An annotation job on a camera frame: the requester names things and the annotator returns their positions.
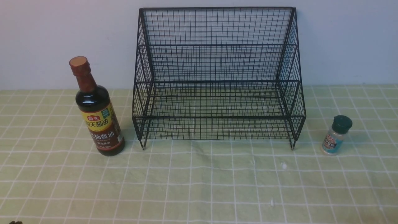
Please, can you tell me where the dark soy sauce bottle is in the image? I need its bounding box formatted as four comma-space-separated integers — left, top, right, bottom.
69, 56, 125, 156

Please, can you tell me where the small green-capped seasoning bottle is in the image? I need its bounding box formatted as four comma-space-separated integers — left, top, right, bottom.
321, 115, 353, 156

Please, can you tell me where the green checkered tablecloth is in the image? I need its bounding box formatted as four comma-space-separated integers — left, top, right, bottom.
0, 85, 398, 224

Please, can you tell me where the black wire mesh shelf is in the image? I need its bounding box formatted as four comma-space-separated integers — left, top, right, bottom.
132, 6, 307, 150

